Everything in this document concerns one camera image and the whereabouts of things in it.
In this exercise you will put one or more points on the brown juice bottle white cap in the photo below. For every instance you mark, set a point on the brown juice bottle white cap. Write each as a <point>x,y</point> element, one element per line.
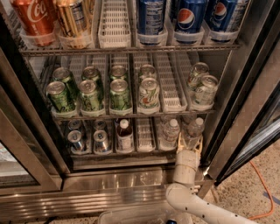
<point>125,137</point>

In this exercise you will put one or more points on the silver can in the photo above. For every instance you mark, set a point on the silver can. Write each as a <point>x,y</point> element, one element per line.
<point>101,142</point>
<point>100,125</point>
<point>75,125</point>
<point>206,90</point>
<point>75,138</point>
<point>195,74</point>

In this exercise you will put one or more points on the green can back left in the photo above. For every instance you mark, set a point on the green can back left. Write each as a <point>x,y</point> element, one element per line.
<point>67,77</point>

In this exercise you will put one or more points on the silver can right front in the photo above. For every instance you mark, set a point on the silver can right front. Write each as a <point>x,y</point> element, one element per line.
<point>206,90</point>

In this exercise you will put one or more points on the silver can bottom left back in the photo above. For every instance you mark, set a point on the silver can bottom left back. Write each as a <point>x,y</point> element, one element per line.
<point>75,125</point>

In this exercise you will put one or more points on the gold soda can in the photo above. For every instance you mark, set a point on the gold soda can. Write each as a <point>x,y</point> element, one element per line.
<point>74,20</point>

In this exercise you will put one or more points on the silver can right back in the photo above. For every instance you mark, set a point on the silver can right back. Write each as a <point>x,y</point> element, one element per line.
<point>195,74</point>

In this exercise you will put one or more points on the empty white shelf tray middle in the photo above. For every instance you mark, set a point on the empty white shelf tray middle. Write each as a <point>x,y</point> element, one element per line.
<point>172,96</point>

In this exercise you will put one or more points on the red Coca-Cola can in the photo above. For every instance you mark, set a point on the red Coca-Cola can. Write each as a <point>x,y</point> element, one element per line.
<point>37,18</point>

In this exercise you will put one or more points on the white diet can back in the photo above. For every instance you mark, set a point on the white diet can back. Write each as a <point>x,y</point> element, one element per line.
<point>146,71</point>

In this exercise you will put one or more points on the empty white shelf tray top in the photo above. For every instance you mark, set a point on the empty white shelf tray top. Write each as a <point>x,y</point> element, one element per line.
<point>114,28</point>

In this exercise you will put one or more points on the white diet can front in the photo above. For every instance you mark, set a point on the white diet can front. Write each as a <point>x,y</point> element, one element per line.
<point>149,93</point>

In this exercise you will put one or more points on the green can front left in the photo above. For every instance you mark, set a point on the green can front left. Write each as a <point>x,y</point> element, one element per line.
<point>59,96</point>

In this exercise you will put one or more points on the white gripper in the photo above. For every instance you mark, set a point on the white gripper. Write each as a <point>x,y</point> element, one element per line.
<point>188,157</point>

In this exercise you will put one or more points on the silver can bottom left front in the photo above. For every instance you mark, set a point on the silver can bottom left front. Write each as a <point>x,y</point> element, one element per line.
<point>75,138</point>

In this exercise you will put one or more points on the empty white shelf tray bottom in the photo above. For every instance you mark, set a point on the empty white shelf tray bottom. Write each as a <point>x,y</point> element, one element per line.
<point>145,136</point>

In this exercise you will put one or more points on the white diet can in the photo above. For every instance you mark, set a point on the white diet can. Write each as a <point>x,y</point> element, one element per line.
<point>146,71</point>
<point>149,93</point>

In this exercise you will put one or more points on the blue Pepsi can left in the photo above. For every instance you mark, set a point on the blue Pepsi can left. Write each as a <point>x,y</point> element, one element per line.
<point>150,15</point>

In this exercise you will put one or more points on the clear plastic bin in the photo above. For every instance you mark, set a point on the clear plastic bin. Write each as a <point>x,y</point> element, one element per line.
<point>149,214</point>

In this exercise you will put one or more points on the clear water bottle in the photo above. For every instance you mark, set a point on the clear water bottle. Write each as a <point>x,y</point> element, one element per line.
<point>170,135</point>
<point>193,132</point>

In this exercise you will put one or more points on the green can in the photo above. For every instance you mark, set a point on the green can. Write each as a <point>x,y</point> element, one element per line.
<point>59,96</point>
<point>67,77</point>
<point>119,95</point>
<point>118,72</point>
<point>90,97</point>
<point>92,73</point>

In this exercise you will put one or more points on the blue Pepsi can right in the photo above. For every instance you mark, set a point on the blue Pepsi can right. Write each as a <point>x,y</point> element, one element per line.
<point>224,18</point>

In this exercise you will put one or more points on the open fridge glass door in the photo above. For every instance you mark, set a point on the open fridge glass door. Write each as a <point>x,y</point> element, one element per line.
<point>257,124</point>

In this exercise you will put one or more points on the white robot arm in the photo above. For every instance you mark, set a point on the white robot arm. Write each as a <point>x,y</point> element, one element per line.
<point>181,196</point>

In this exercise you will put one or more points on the blue Pepsi can middle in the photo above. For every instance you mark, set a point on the blue Pepsi can middle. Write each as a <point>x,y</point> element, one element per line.
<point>190,15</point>

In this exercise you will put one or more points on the blue pepsi can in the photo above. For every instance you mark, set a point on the blue pepsi can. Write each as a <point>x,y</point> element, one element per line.
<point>190,15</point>
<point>224,18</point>
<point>150,15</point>

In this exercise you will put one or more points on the empty white shelf tray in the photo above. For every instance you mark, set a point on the empty white shelf tray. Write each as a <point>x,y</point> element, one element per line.
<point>114,28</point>
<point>172,96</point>
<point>145,136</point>

